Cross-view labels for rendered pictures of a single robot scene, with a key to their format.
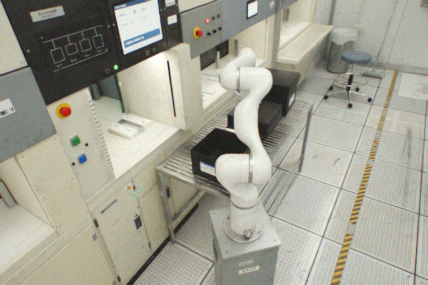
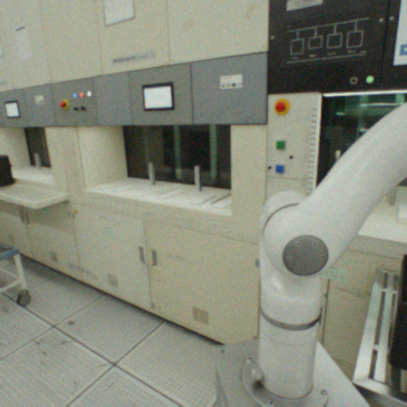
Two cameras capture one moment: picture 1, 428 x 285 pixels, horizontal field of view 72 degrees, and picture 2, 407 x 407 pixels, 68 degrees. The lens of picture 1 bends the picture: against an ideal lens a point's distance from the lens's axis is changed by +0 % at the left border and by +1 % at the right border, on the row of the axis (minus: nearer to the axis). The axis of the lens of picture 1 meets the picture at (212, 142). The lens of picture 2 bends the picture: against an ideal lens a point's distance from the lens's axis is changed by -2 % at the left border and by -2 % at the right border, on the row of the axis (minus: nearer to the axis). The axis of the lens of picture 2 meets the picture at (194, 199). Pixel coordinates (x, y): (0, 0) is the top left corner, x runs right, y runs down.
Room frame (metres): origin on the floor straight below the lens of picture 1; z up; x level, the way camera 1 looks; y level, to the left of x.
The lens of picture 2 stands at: (0.75, -0.67, 1.35)
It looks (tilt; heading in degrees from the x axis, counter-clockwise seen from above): 16 degrees down; 92
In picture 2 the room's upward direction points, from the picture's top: 2 degrees counter-clockwise
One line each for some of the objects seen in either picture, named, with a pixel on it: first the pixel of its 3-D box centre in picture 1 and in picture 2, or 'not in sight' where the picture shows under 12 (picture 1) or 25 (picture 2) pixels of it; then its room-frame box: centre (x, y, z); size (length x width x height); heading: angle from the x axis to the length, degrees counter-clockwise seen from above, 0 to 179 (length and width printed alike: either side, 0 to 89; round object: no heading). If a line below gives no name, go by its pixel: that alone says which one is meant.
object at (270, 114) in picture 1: (255, 114); not in sight; (1.72, -0.30, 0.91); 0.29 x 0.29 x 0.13; 59
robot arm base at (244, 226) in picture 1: (243, 213); (286, 346); (0.92, -0.13, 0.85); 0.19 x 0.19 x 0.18
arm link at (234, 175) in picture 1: (237, 179); (290, 252); (0.92, -0.10, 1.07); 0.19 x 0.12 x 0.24; 83
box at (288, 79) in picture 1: (274, 91); not in sight; (2.11, -0.51, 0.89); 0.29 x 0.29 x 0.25; 60
